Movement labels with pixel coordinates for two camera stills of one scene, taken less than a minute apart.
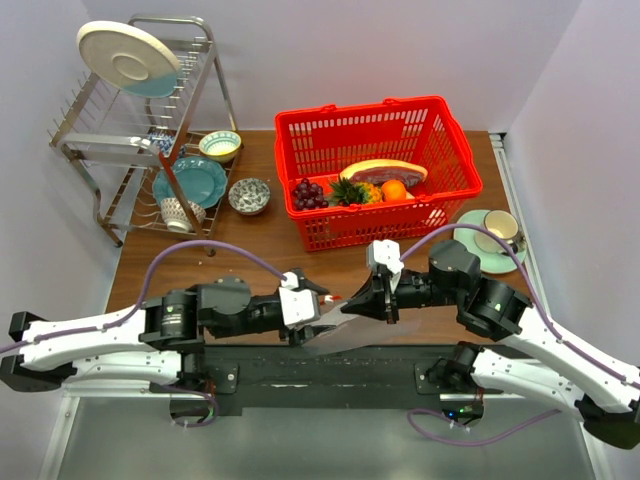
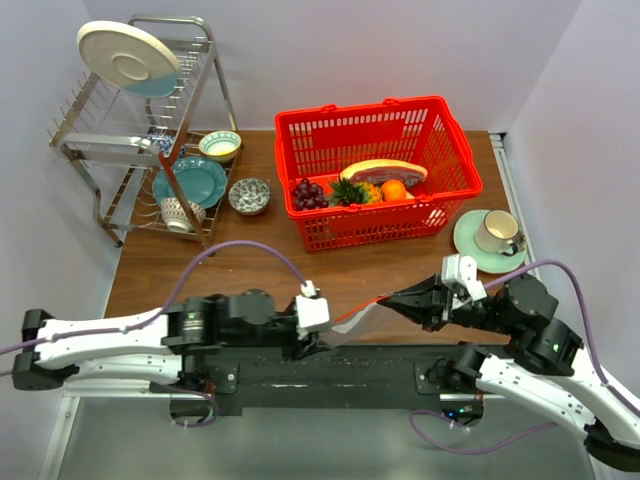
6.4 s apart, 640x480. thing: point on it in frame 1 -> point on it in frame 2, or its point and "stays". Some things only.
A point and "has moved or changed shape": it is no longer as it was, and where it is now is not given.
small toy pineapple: [347, 193] stays
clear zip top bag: [355, 330] has moved or changed shape
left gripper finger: [302, 334] -> [313, 345]
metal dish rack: [158, 163] stays
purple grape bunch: [308, 195] stays
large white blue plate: [127, 60] stays
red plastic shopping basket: [317, 144] stays
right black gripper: [379, 300] -> [426, 314]
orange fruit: [393, 190] stays
